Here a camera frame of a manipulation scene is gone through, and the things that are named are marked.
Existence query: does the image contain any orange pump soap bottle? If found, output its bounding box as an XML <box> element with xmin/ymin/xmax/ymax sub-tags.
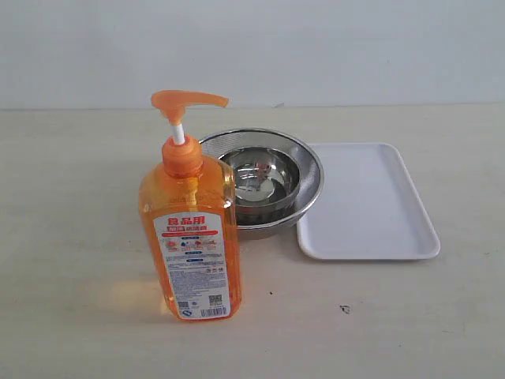
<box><xmin>138</xmin><ymin>90</ymin><xmax>241</xmax><ymax>321</ymax></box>

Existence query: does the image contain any small stainless steel bowl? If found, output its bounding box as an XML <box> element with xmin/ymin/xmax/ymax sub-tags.
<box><xmin>220</xmin><ymin>146</ymin><xmax>301</xmax><ymax>213</ymax></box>

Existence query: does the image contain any large steel mesh colander bowl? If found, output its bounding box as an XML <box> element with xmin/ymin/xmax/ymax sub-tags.
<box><xmin>200</xmin><ymin>128</ymin><xmax>324</xmax><ymax>239</ymax></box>

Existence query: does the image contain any white plastic tray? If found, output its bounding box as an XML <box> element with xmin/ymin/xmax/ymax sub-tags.
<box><xmin>297</xmin><ymin>143</ymin><xmax>441</xmax><ymax>261</ymax></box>

